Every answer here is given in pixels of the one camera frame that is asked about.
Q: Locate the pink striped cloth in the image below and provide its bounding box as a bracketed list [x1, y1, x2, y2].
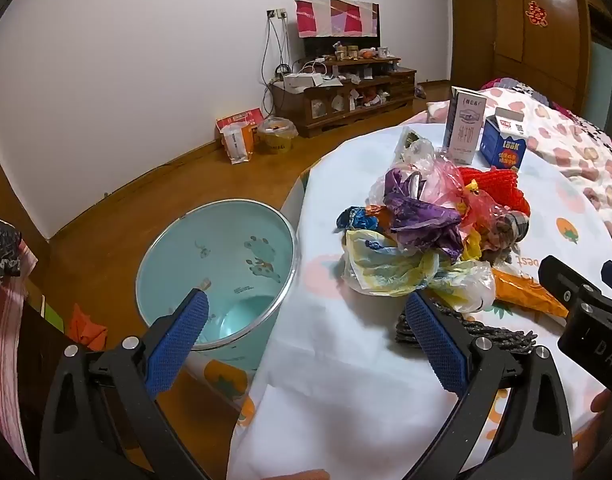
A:
[0, 240, 39, 476]

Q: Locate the wooden television cabinet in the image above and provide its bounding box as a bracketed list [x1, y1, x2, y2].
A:
[272, 57, 418, 138]

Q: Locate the light blue trash bin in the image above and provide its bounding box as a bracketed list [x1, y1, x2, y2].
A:
[135, 199, 301, 373]

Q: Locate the orange cloth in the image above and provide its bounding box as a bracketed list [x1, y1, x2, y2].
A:
[67, 303, 108, 351]

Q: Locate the yellow and white plastic bag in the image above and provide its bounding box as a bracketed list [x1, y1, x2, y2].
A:
[342, 229, 497, 313]

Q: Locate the pink patchwork cloth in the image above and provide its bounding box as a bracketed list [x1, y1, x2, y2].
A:
[294, 0, 379, 38]

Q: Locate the fruit print tablecloth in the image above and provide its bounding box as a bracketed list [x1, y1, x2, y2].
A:
[226, 122, 612, 480]

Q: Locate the green board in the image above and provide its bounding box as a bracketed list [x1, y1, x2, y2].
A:
[40, 296, 66, 333]

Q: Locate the dark braided rope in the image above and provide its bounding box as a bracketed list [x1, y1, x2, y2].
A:
[395, 300, 539, 356]

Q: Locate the dark wooden furniture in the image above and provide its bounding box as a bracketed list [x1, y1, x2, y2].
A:
[16, 302, 72, 480]

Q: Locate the purple foil wrapper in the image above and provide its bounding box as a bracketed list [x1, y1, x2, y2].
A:
[368, 167, 464, 261]

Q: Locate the white milk carton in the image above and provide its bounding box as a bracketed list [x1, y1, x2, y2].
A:
[443, 86, 488, 165]

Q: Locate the black television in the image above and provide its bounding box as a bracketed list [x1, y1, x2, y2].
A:
[303, 35, 382, 59]

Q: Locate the blue foil wrapper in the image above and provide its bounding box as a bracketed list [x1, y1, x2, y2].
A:
[336, 205, 392, 233]

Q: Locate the checkered wrapper roll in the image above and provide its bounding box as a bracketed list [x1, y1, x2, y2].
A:
[486, 210, 532, 261]

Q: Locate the red and white box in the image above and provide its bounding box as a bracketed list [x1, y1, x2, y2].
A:
[216, 108, 264, 133]

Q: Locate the brown wooden wardrobe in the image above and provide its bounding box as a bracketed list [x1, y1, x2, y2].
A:
[428, 0, 612, 131]

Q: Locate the blue drink carton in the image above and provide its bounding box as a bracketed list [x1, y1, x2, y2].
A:
[479, 108, 528, 171]

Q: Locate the yellow wrapped tub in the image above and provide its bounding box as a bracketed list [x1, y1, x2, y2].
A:
[256, 116, 299, 153]

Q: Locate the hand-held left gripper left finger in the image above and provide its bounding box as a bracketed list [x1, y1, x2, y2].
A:
[38, 287, 212, 480]

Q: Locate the grey power cable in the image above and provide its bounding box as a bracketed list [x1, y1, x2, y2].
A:
[260, 16, 293, 116]

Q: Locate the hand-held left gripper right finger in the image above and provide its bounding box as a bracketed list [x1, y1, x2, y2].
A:
[405, 290, 574, 480]

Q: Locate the pink print blanket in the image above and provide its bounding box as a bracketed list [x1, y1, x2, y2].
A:
[426, 77, 612, 241]

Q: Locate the white cardboard box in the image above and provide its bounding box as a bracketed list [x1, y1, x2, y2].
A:
[283, 72, 324, 93]

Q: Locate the dark cloth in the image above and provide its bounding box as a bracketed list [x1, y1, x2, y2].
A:
[0, 215, 24, 291]

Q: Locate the olive green packet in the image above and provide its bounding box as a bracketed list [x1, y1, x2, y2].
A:
[396, 127, 422, 161]

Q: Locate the white paper bag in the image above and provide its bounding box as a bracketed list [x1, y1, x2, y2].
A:
[222, 122, 254, 165]

